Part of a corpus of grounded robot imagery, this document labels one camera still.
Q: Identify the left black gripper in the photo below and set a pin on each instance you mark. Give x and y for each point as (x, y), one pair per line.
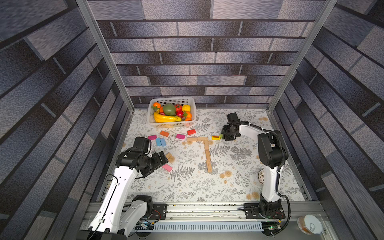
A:
(159, 162)

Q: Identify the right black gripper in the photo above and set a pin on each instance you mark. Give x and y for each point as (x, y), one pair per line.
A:
(225, 133)

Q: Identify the yellow block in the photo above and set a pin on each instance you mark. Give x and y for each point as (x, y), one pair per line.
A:
(216, 138)

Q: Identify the pink block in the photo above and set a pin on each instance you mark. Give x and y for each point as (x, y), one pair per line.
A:
(167, 168)

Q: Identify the wood block marked 71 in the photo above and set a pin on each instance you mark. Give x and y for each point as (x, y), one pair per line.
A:
(208, 156)

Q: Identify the red block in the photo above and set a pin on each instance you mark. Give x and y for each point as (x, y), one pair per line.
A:
(191, 132)

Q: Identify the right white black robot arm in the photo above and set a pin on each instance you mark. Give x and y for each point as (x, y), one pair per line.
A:
(273, 155)

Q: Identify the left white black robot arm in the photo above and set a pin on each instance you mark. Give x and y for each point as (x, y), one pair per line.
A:
(112, 222)

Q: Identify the light blue block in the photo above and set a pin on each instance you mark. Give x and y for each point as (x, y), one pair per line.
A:
(158, 142)

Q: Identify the orange block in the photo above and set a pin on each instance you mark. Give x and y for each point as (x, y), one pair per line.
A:
(165, 134)

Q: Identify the magenta block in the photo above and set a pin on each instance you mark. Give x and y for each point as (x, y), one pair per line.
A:
(179, 136)

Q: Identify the yellow toy banana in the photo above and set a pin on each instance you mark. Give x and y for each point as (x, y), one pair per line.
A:
(159, 118)

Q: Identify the yellow toy pepper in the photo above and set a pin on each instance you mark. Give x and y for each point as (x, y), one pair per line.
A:
(186, 108)

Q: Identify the white plastic basket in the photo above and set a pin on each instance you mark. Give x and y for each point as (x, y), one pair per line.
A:
(187, 120)

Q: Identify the white perforated bowl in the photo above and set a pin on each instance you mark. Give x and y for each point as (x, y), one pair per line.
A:
(261, 177)

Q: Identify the red toy fruit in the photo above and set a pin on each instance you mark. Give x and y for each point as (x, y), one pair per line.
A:
(179, 111)

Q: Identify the green toy mango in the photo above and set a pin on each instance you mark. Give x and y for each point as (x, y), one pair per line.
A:
(169, 110)

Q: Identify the orange toy fruit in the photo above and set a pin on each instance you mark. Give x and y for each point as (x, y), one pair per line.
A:
(156, 105)

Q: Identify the white lidded cup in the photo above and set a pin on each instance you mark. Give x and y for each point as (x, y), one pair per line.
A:
(310, 225)

